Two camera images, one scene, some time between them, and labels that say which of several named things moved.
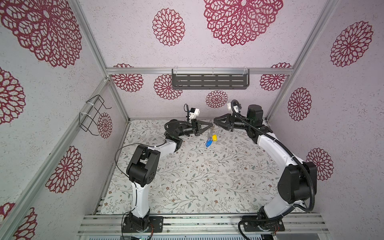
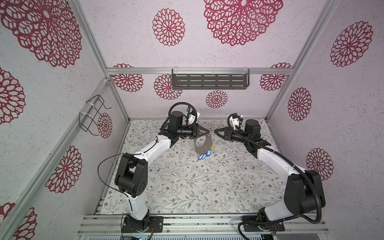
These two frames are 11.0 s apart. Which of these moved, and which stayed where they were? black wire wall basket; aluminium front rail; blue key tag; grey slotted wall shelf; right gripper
Moved: blue key tag; right gripper
Stayed: aluminium front rail; black wire wall basket; grey slotted wall shelf
